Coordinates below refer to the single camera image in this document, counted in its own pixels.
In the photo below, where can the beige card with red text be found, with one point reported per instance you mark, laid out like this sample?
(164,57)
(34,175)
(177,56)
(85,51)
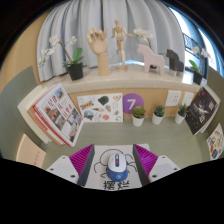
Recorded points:
(30,151)

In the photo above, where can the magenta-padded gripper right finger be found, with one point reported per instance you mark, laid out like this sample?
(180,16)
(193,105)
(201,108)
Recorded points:
(165,166)

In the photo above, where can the white and blue computer mouse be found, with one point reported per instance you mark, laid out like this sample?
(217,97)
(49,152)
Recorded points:
(116,166)

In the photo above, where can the white wall socket plate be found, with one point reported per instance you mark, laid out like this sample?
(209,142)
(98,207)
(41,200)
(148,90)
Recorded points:
(173,98)
(187,99)

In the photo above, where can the white mouse pad with doodle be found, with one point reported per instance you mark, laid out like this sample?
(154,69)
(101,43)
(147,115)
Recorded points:
(100,153)

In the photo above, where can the dark-framed window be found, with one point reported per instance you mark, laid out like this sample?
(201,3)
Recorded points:
(196,36)

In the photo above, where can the black book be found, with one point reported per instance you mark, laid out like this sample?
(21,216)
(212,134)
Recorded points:
(200,111)

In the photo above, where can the small succulent in white pot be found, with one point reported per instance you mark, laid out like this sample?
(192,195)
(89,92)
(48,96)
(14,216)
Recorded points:
(180,118)
(157,119)
(138,120)

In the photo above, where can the red-edged photo magazine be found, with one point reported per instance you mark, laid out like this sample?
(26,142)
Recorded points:
(61,113)

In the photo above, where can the colourful sticker sheet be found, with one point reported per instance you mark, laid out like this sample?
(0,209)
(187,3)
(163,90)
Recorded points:
(216,141)

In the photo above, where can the dark wooden horse figure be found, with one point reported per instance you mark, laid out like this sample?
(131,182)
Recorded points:
(175,61)

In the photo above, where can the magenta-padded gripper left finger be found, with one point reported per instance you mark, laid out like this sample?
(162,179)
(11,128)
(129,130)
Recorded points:
(61,168)

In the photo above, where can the purple round number sticker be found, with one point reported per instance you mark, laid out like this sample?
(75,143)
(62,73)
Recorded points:
(128,103)

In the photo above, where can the pink wooden horse figure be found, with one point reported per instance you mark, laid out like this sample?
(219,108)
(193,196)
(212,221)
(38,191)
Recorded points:
(151,60)

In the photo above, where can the wooden hand model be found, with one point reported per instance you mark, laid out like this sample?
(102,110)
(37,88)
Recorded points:
(100,45)

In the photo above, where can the white orchid in black pot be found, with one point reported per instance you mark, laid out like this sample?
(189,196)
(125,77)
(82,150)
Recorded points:
(143,33)
(197,77)
(75,70)

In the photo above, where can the wooden artist mannequin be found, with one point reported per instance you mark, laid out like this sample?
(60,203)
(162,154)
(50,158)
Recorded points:
(120,40)

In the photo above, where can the grey pleated curtain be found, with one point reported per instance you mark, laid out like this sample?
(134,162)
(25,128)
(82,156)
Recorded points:
(86,16)

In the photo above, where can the white sheet of cartoon stickers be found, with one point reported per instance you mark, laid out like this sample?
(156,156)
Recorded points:
(100,108)

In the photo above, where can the brown book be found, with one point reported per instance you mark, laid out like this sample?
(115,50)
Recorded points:
(38,121)

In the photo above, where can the light wooden desk shelf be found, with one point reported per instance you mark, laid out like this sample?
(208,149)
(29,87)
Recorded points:
(153,96)

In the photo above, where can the thick white book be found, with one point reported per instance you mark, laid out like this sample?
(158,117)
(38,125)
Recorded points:
(28,111)

